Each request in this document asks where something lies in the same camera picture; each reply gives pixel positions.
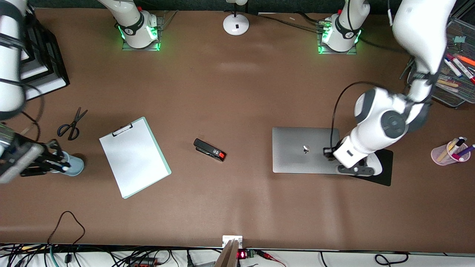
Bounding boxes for silver laptop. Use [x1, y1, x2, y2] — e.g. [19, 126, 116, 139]
[272, 127, 344, 174]

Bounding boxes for white marker black cap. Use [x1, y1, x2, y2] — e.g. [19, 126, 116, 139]
[448, 136, 467, 153]

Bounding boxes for purple marker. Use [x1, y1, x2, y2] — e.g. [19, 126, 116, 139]
[457, 144, 475, 159]

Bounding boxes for white marker blue cap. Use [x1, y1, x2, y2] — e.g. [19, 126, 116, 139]
[444, 57, 463, 78]

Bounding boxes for white marker red cap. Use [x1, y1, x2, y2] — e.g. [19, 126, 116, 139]
[455, 59, 475, 84]

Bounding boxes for blue mesh pen cup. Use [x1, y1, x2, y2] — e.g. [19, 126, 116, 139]
[47, 150, 85, 177]

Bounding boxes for black scissors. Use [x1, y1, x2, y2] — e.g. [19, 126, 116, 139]
[57, 107, 89, 141]

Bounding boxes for white computer mouse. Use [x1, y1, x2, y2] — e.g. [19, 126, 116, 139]
[367, 153, 383, 176]

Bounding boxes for black mouse pad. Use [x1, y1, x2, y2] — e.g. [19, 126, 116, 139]
[352, 148, 394, 187]

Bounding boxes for white paper in tray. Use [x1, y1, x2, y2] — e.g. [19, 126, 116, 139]
[20, 48, 66, 100]

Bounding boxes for mint green clipboard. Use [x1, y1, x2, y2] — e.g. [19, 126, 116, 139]
[99, 117, 172, 199]

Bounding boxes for white paper sheet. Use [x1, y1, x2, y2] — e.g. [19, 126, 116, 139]
[99, 119, 168, 197]

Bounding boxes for black document tray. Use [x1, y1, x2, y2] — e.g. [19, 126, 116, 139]
[18, 11, 71, 100]

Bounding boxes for pink translucent pen cup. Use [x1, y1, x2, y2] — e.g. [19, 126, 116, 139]
[431, 139, 471, 166]

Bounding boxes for tan wooden stick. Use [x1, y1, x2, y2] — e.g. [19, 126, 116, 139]
[436, 140, 456, 163]

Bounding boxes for black stapler red tip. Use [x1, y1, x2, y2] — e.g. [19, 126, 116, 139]
[193, 138, 226, 162]

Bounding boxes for orange black connector block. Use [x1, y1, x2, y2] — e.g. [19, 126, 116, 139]
[128, 258, 160, 267]

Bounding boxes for white lamp base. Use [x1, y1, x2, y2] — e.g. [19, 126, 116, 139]
[223, 0, 250, 36]

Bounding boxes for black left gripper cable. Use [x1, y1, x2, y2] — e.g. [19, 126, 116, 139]
[330, 81, 377, 149]

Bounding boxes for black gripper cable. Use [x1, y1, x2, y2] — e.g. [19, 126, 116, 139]
[0, 80, 46, 146]
[330, 81, 377, 149]

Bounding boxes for black looped cable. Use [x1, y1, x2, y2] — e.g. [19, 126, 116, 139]
[47, 211, 86, 264]

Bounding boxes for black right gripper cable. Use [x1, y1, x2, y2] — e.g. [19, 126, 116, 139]
[0, 80, 46, 146]

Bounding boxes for black coiled cable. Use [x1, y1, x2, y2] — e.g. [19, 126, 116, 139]
[374, 252, 409, 267]

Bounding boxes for red wire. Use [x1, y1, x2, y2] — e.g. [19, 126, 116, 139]
[256, 250, 287, 267]

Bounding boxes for white mount plate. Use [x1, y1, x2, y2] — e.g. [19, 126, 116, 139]
[223, 235, 243, 248]

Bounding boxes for black power cable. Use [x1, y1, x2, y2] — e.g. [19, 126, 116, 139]
[258, 14, 327, 29]
[295, 12, 327, 25]

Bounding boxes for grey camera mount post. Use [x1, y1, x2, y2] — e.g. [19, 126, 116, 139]
[214, 239, 239, 267]

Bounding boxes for black wire mesh tray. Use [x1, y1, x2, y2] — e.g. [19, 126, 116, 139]
[400, 7, 475, 109]

